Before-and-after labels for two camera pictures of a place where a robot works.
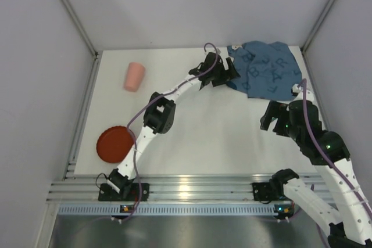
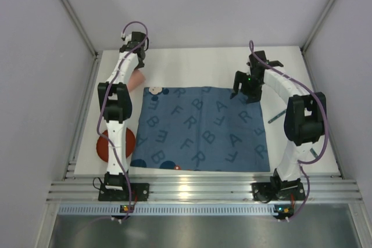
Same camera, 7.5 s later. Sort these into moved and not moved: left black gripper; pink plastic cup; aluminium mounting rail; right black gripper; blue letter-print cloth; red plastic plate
Moved: right black gripper; blue letter-print cloth; left black gripper
Not moved: aluminium mounting rail; red plastic plate; pink plastic cup
